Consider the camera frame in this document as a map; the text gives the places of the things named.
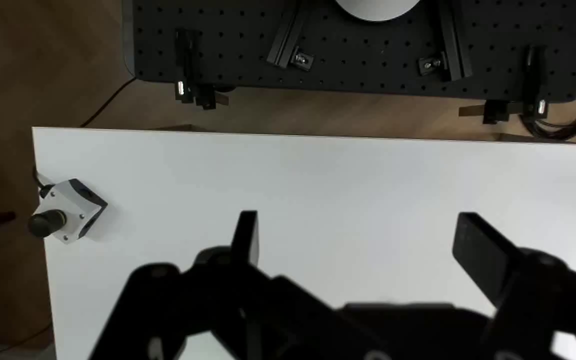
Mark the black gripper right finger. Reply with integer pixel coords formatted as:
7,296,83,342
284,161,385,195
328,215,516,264
452,212,576,360

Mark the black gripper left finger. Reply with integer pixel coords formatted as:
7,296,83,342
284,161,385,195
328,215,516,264
91,210,395,360

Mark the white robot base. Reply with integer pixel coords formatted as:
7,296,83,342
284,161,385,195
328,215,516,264
334,0,420,23

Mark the black perforated breadboard base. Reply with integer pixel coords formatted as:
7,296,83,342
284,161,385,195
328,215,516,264
123,0,576,103

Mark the white table-mounted camera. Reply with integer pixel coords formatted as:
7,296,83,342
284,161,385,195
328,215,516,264
28,178,108,242

